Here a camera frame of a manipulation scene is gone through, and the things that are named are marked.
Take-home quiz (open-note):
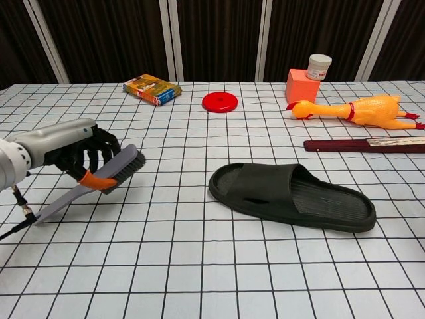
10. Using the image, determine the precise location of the orange foam cube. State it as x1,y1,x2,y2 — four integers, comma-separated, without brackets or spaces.
286,68,321,104

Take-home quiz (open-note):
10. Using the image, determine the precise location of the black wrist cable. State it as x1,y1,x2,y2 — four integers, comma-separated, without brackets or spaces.
0,185,37,242

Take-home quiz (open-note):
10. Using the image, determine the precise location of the white checkered tablecloth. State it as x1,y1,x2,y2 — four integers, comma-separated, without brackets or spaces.
0,79,425,319

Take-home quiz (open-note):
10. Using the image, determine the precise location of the black rubber slipper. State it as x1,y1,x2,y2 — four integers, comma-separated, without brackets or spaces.
208,162,377,233

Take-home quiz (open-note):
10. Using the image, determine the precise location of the colourful printed cardboard box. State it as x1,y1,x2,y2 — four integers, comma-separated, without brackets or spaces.
122,73,183,107

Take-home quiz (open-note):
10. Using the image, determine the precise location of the yellow rubber chicken toy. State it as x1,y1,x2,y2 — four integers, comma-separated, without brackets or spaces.
286,94,425,131

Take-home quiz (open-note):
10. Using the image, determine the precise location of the small white jar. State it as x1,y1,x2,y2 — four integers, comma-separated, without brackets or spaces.
306,54,333,82

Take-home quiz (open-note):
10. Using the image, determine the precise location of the dark red folding fan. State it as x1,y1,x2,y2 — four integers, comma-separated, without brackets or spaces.
303,135,425,154

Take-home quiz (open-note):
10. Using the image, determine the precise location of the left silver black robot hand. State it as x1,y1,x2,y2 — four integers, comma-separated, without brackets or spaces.
19,118,122,191

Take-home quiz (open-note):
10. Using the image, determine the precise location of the red plastic disc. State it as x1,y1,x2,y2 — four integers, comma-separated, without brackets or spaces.
202,92,239,114

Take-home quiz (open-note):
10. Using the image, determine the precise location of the grey cleaning brush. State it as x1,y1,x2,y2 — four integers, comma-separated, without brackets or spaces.
34,143,147,226

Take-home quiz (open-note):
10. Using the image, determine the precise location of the black white-framed folding screen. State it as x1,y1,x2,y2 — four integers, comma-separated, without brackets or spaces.
0,0,425,90

